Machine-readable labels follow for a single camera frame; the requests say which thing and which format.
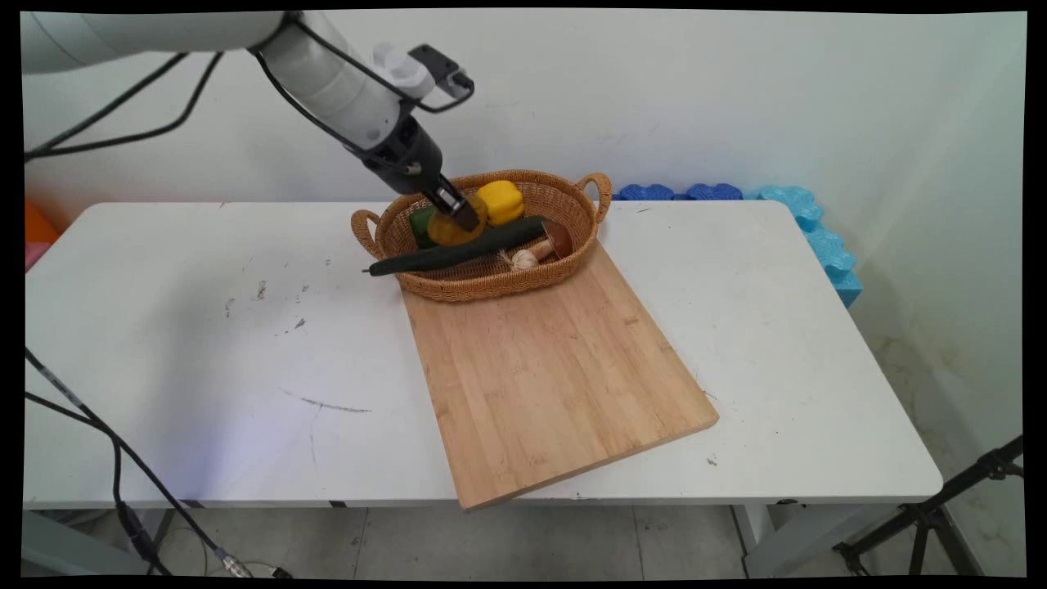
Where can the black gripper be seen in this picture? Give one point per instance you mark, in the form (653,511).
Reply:
(405,159)

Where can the yellow-brown potato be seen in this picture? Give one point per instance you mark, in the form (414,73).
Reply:
(451,232)

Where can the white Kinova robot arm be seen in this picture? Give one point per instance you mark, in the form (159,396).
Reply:
(327,82)

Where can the green bell pepper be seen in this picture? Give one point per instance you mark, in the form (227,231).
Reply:
(420,229)

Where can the long dark green cucumber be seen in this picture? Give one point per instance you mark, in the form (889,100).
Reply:
(458,252)

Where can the yellow bell pepper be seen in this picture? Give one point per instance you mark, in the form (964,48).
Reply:
(501,201)

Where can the white garlic bulb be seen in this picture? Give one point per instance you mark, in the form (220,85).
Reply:
(523,260)

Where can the brown cap toy mushroom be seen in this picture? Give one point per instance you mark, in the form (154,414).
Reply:
(560,239)

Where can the light wooden cutting board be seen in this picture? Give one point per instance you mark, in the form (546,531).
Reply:
(548,384)

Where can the light blue foam mat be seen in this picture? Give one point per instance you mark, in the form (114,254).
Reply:
(818,237)

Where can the orange foam piece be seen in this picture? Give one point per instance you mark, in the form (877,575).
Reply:
(39,225)

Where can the pink foam piece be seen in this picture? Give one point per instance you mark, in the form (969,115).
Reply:
(36,255)

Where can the white table leg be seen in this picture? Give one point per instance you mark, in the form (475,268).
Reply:
(785,548)

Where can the grey table leg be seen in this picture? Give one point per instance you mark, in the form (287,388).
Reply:
(74,548)

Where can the black tripod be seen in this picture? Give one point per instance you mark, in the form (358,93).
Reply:
(928,515)

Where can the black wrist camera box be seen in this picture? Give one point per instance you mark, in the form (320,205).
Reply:
(433,59)

